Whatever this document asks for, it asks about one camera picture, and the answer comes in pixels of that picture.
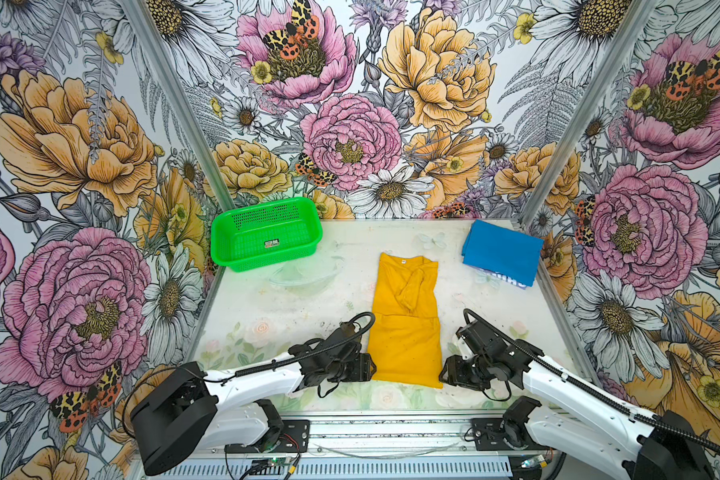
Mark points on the small green circuit board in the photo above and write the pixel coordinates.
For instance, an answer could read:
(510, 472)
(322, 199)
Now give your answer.
(270, 463)

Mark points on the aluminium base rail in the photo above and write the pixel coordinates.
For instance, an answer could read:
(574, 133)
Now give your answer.
(418, 445)

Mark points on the folded blue t-shirt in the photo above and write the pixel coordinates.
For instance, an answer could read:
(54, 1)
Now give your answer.
(510, 254)

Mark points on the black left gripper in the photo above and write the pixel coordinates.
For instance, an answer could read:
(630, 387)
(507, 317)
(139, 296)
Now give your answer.
(360, 370)

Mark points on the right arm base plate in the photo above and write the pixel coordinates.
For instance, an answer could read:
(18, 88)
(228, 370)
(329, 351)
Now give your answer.
(488, 434)

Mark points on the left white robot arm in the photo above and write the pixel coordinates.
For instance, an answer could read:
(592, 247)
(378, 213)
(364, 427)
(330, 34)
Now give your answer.
(195, 409)

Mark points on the left aluminium corner post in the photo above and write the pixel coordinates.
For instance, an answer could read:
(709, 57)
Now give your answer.
(147, 34)

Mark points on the green plastic basket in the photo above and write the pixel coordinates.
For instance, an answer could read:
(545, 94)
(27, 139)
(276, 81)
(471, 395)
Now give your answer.
(273, 232)

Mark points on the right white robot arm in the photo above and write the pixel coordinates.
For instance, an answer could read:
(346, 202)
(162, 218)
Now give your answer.
(559, 410)

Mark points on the right aluminium corner post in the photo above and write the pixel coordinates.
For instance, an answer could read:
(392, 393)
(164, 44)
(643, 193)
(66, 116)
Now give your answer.
(621, 48)

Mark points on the aluminium corner post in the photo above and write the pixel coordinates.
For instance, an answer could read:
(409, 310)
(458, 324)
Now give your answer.
(147, 34)
(621, 48)

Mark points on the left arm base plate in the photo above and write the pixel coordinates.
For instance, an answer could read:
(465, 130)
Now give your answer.
(291, 437)

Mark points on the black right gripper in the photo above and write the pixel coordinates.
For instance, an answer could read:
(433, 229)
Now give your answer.
(456, 377)

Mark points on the yellow t-shirt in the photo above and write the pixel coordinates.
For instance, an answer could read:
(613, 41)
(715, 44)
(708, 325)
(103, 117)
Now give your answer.
(405, 340)

